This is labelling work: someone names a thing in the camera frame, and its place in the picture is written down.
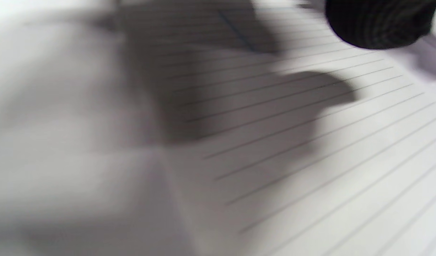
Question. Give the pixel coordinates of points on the white lined paper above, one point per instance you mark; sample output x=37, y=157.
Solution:
x=310, y=160

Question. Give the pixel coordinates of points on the person's left hand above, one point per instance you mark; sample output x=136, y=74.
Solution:
x=377, y=21

